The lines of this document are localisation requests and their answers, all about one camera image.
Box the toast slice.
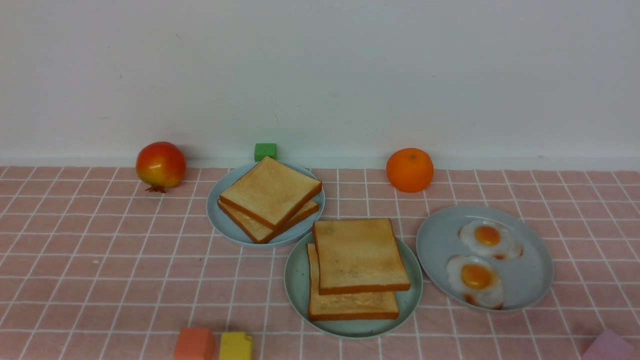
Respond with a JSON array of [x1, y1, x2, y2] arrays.
[[217, 199, 320, 244], [306, 243, 400, 322], [312, 218, 411, 296], [219, 156, 322, 230]]

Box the green cube block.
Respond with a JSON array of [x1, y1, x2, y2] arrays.
[[254, 143, 278, 162]]

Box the orange mandarin fruit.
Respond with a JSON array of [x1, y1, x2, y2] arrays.
[[385, 147, 435, 193]]

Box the teal green centre plate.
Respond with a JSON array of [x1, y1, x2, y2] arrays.
[[283, 234, 424, 340]]

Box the light blue bread plate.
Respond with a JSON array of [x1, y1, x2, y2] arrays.
[[206, 162, 326, 248]]

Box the red yellow pomegranate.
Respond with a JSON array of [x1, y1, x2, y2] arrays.
[[135, 141, 187, 194]]

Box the rear fried egg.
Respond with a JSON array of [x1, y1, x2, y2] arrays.
[[458, 219, 524, 261]]

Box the fried egg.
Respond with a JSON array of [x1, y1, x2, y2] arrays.
[[445, 255, 505, 310], [458, 219, 524, 261]]

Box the yellow foam block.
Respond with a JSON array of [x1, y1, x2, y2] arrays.
[[218, 332, 253, 360]]

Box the front fried egg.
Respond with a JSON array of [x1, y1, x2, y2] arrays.
[[445, 255, 505, 310]]

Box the orange foam block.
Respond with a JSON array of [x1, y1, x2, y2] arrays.
[[173, 326, 215, 360]]

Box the grey blue egg plate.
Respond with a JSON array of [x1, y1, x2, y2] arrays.
[[416, 205, 554, 312]]

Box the pink foam block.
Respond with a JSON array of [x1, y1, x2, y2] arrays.
[[580, 328, 635, 360]]

